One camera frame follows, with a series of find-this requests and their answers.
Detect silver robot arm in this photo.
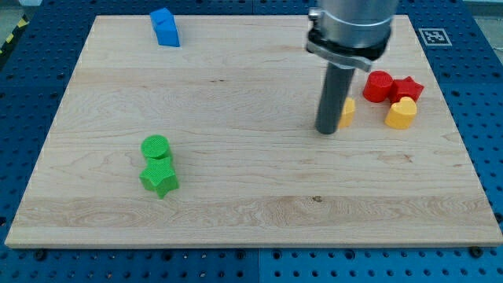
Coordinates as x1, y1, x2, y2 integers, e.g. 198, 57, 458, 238
306, 0, 398, 72

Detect yellow hexagon block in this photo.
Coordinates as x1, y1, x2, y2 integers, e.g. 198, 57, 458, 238
338, 97, 356, 128

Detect wooden board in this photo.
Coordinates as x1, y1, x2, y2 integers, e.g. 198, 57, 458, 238
6, 16, 502, 248

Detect green cylinder block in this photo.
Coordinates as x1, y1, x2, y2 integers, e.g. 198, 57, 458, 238
141, 134, 172, 160

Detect green star block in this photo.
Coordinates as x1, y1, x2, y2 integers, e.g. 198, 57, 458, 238
139, 157, 179, 199

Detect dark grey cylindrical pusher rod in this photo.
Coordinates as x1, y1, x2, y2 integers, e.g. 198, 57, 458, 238
315, 63, 354, 134

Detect red cylinder block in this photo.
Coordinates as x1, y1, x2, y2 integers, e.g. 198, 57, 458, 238
362, 71, 393, 103

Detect blue block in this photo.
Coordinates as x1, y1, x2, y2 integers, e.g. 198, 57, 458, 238
149, 8, 180, 47

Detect yellow heart block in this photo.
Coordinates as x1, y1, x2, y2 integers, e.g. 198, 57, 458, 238
384, 97, 417, 130

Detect red star block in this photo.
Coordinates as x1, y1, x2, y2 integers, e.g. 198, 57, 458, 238
388, 76, 424, 103

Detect white fiducial marker tag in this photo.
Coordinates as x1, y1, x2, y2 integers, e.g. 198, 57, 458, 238
419, 28, 452, 46

